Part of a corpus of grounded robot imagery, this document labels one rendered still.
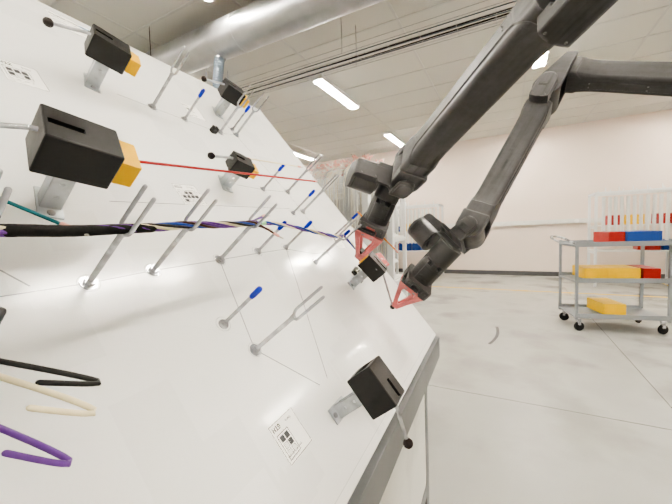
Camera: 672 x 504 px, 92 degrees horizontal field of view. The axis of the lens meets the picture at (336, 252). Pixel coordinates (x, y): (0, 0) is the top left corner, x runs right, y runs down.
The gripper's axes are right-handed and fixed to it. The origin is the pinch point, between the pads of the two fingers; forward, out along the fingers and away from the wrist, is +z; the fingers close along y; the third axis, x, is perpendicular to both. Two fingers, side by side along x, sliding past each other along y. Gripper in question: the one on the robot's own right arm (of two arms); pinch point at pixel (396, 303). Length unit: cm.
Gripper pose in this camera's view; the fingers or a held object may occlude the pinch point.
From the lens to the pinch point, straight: 82.8
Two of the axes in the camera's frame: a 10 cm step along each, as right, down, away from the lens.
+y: -2.8, 2.9, -9.1
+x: 7.9, 6.2, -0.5
